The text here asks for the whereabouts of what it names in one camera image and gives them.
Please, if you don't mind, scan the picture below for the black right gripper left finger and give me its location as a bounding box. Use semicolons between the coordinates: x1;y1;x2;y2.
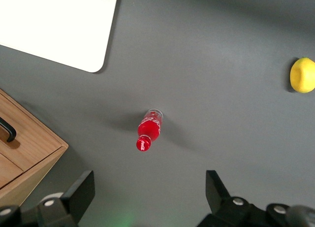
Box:
36;170;95;227

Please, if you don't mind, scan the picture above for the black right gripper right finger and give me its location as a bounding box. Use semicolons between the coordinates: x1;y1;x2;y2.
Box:
196;169;269;227

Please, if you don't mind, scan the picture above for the wooden drawer cabinet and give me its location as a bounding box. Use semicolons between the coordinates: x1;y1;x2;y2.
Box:
0;89;69;209

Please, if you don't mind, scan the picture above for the red cola bottle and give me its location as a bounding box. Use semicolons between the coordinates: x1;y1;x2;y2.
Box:
135;108;164;153

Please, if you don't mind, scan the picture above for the yellow lemon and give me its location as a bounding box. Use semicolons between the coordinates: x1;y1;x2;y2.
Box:
289;56;315;94

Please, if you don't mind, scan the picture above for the white rectangular tray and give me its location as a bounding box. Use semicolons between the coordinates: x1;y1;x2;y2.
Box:
0;0;124;74

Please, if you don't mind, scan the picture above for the black metal drawer handle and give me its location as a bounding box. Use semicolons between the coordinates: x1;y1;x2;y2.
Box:
0;117;17;143

